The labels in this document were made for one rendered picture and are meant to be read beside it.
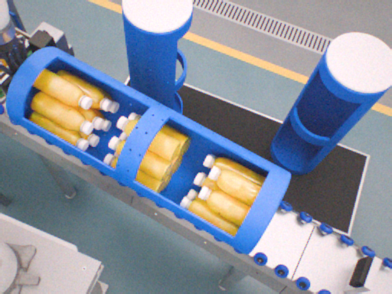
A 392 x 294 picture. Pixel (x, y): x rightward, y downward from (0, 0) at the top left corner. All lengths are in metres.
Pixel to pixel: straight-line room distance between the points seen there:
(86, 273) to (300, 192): 1.45
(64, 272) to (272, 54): 2.16
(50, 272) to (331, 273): 0.88
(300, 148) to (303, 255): 1.11
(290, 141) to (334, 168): 0.29
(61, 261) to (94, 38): 1.96
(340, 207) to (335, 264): 0.97
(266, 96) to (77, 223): 1.41
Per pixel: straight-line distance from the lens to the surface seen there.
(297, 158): 2.49
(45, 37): 1.76
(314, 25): 3.27
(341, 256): 1.56
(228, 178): 1.25
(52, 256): 1.33
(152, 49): 1.78
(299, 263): 1.51
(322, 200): 2.46
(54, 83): 1.41
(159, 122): 1.26
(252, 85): 2.85
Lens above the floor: 2.35
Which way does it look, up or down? 65 degrees down
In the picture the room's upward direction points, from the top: 10 degrees clockwise
